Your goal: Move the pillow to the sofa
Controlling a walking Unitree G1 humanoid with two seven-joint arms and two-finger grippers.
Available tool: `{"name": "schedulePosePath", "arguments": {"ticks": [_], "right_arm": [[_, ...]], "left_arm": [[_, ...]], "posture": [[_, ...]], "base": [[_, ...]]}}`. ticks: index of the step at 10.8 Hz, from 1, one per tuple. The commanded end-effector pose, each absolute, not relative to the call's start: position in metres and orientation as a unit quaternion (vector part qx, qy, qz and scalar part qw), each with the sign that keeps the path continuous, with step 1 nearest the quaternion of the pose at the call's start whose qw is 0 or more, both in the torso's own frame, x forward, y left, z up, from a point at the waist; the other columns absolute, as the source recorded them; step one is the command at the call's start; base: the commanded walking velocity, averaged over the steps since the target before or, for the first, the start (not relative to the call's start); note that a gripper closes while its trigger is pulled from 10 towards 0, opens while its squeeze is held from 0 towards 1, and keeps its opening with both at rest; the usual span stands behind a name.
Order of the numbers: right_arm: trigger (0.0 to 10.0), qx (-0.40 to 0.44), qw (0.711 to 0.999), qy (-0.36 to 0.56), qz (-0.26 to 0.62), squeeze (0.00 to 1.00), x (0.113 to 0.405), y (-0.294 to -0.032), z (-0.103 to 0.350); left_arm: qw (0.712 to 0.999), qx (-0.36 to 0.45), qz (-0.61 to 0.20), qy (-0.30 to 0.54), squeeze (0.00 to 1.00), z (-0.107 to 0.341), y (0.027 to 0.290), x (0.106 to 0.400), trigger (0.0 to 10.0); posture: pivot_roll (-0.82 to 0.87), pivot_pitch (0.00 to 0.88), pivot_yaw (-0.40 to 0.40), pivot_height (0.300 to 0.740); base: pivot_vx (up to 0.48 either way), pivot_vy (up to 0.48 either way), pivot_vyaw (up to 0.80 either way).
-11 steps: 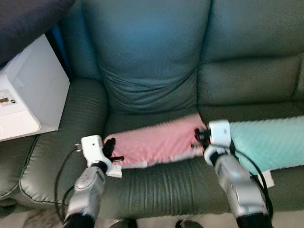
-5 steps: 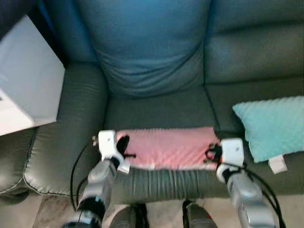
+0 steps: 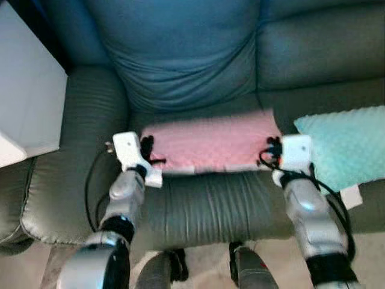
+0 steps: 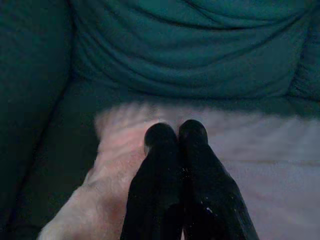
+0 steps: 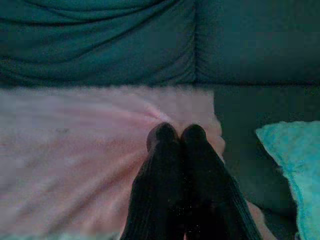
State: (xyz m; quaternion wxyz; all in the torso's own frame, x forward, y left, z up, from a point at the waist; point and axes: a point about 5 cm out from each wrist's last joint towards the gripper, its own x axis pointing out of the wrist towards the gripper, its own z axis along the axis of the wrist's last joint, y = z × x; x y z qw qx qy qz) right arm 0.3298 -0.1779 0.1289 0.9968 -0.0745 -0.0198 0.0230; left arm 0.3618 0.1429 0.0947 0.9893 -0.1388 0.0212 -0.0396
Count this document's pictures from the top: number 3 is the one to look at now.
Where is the grey-green leather sofa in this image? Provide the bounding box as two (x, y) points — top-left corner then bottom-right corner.
(0, 0), (385, 256)

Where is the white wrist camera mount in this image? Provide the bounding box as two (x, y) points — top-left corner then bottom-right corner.
(112, 131), (164, 189)
(272, 134), (314, 188)

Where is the teal dotted pillow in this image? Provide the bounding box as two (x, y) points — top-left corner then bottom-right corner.
(293, 105), (385, 210)

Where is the grey robot leg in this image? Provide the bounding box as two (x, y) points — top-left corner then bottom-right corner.
(229, 241), (281, 289)
(134, 249), (188, 289)

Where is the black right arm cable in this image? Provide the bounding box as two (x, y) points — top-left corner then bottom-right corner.
(258, 148), (357, 261)

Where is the white side cabinet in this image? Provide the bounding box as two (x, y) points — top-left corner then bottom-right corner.
(0, 0), (69, 169)

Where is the pink dotted pillow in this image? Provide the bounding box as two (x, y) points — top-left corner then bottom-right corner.
(139, 109), (283, 176)

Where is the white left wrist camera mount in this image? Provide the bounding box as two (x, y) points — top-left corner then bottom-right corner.
(112, 131), (164, 189)

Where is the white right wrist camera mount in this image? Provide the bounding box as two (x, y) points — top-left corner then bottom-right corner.
(272, 134), (314, 188)

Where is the grey robot left leg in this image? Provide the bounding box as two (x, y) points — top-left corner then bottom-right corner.
(134, 249), (188, 289)

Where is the dark brown furniture piece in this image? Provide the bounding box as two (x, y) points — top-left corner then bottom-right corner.
(5, 0), (64, 61)

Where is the grey robot right leg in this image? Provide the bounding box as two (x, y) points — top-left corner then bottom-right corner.
(229, 241), (281, 289)

